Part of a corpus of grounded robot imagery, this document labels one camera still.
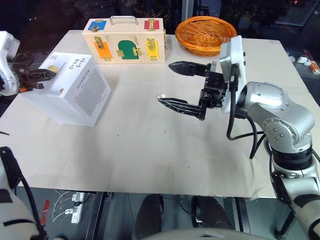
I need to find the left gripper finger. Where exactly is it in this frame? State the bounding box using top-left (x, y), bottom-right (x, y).
top-left (22, 81), bottom-right (45, 91)
top-left (23, 68), bottom-right (57, 82)

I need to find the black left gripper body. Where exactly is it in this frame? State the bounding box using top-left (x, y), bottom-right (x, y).
top-left (10, 59), bottom-right (30, 89)

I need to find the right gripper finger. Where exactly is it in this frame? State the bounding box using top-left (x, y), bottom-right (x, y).
top-left (168, 60), bottom-right (209, 77)
top-left (157, 96), bottom-right (201, 119)

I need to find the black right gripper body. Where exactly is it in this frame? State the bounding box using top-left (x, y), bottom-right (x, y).
top-left (199, 61), bottom-right (229, 121)

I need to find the white box with slot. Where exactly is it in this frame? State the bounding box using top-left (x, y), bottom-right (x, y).
top-left (19, 51), bottom-right (112, 129)

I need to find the wooden latch box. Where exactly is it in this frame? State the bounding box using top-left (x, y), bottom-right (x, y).
top-left (82, 15), bottom-right (167, 66)

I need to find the orange wicker basket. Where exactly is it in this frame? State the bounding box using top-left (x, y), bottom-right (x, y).
top-left (174, 15), bottom-right (238, 58)

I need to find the small orange floor object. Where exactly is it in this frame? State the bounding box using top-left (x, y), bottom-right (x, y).
top-left (309, 60), bottom-right (320, 75)

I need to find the dark rounded shape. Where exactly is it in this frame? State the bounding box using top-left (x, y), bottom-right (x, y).
top-left (134, 194), bottom-right (164, 240)
top-left (190, 196), bottom-right (236, 231)

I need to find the red plastic tool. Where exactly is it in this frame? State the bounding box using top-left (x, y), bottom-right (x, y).
top-left (40, 199), bottom-right (51, 226)

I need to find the silver robot torso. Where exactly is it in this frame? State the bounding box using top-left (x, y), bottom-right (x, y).
top-left (141, 226), bottom-right (252, 240)

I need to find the white power strip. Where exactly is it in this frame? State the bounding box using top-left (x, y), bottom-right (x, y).
top-left (70, 192), bottom-right (85, 225)

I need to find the black table leg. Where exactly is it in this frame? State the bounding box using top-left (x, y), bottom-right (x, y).
top-left (86, 191), bottom-right (106, 240)

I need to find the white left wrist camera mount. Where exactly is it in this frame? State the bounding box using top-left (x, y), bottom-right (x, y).
top-left (0, 30), bottom-right (21, 96)

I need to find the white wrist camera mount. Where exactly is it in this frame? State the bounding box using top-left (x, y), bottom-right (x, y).
top-left (219, 34), bottom-right (248, 115)
top-left (0, 30), bottom-right (21, 96)

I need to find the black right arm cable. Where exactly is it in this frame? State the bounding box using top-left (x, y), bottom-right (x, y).
top-left (225, 64), bottom-right (271, 160)

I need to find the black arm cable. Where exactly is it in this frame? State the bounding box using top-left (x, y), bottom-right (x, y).
top-left (225, 64), bottom-right (271, 160)
top-left (0, 146), bottom-right (48, 240)

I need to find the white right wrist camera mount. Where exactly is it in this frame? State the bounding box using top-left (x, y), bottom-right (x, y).
top-left (219, 34), bottom-right (248, 115)

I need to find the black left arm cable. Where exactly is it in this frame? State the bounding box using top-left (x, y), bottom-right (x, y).
top-left (0, 146), bottom-right (48, 240)

